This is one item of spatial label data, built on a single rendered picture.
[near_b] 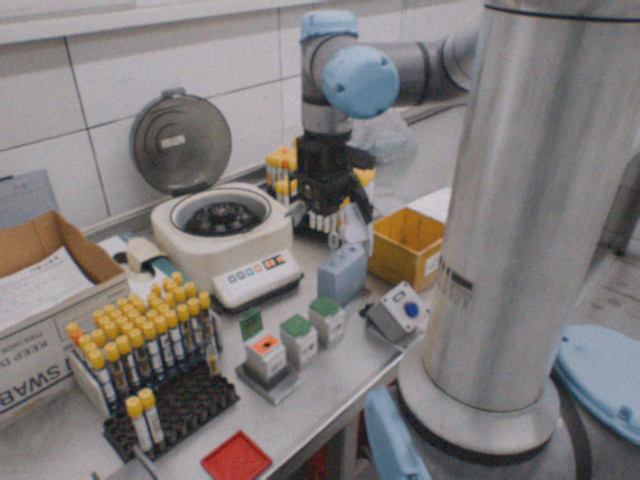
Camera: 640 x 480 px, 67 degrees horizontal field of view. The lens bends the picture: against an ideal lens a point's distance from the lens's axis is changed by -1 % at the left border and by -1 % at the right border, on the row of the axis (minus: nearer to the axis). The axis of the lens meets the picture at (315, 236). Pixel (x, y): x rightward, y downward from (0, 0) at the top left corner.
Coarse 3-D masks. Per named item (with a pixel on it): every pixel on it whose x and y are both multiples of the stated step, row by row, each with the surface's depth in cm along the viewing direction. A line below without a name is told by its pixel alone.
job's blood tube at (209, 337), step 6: (210, 336) 70; (210, 342) 69; (210, 348) 70; (210, 354) 71; (210, 360) 71; (216, 360) 72; (210, 366) 72; (216, 366) 72; (210, 372) 73; (216, 372) 73
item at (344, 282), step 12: (336, 252) 88; (348, 252) 88; (360, 252) 88; (324, 264) 85; (336, 264) 85; (348, 264) 85; (360, 264) 89; (324, 276) 85; (336, 276) 83; (348, 276) 87; (360, 276) 91; (324, 288) 86; (336, 288) 85; (348, 288) 88; (360, 288) 93; (336, 300) 86; (348, 300) 90; (360, 300) 91; (348, 312) 88
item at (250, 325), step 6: (246, 312) 71; (252, 312) 72; (258, 312) 73; (246, 318) 71; (252, 318) 72; (258, 318) 73; (240, 324) 71; (246, 324) 72; (252, 324) 72; (258, 324) 74; (246, 330) 72; (252, 330) 73; (258, 330) 74; (246, 336) 72; (252, 336) 73
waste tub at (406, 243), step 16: (384, 224) 100; (400, 224) 104; (416, 224) 103; (432, 224) 99; (384, 240) 93; (400, 240) 107; (416, 240) 104; (432, 240) 101; (384, 256) 94; (400, 256) 91; (416, 256) 88; (432, 256) 92; (368, 272) 100; (384, 272) 96; (400, 272) 93; (416, 272) 90; (432, 272) 95; (416, 288) 92
